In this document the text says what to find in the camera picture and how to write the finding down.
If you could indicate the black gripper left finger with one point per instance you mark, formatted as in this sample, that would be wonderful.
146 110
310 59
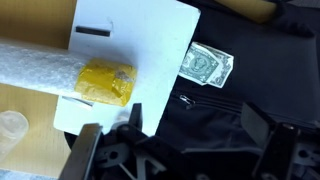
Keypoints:
83 153

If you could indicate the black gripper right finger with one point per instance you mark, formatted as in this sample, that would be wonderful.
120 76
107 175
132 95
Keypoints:
276 153

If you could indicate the black zip jacket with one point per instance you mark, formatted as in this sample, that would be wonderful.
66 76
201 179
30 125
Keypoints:
266 60

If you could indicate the dark flat strip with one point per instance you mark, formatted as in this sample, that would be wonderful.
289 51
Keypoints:
93 31
78 102

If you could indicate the clear plastic cup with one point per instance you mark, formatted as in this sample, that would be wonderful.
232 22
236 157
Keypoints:
11 126

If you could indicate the foam roll with yellow end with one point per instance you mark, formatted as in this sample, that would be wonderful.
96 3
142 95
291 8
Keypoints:
40 70

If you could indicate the folded dollar bill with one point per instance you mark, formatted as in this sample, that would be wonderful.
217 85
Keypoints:
200 63

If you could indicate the white flat board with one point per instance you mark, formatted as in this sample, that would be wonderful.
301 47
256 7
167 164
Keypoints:
143 43

